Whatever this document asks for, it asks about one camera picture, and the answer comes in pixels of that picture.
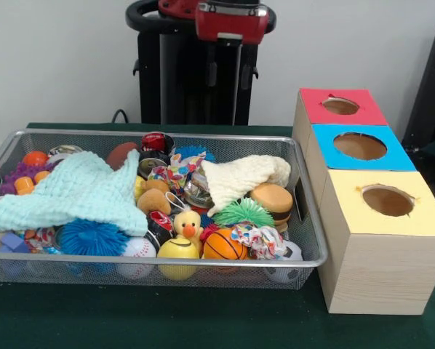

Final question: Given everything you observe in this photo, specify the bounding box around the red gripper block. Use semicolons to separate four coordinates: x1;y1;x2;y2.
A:
194;1;270;91

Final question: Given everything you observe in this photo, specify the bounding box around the colourful confetti paper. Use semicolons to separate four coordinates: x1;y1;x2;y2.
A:
147;151;207;197
231;223;287;260

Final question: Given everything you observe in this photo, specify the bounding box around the shallow metal mesh bin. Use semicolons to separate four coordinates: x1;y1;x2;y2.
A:
0;127;330;291

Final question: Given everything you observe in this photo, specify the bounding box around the wooden box with three holes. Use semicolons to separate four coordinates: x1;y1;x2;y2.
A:
292;87;435;316

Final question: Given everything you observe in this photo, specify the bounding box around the cream knitted cloth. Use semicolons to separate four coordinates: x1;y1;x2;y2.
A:
199;154;292;218

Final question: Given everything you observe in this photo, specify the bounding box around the toy hamburger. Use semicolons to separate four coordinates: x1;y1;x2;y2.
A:
249;182;294;233

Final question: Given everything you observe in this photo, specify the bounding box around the green spiky ball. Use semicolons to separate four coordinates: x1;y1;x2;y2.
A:
213;206;276;229

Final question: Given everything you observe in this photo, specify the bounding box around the yellow plush duck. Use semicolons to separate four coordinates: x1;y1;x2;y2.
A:
172;212;205;252

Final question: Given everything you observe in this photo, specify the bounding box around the orange toy basketball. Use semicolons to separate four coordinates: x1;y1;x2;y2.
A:
202;228;248;261

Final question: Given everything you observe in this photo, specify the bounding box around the yellow smiley ball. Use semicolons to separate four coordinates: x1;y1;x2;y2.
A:
156;236;201;281

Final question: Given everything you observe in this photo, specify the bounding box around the toy soccer ball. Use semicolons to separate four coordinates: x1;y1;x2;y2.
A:
265;239;304;284

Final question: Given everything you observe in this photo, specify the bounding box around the light blue knitted cloth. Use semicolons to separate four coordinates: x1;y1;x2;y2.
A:
0;149;149;237

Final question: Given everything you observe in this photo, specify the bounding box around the large blue spiky ball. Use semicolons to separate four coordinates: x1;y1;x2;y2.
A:
59;219;131;257

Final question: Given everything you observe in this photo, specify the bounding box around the dark green table cloth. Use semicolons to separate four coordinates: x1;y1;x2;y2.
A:
0;122;435;349

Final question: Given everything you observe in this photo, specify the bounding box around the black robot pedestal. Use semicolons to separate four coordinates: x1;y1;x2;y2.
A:
125;0;276;127

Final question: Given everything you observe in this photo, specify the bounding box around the black cable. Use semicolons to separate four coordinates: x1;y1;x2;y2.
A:
111;108;131;124

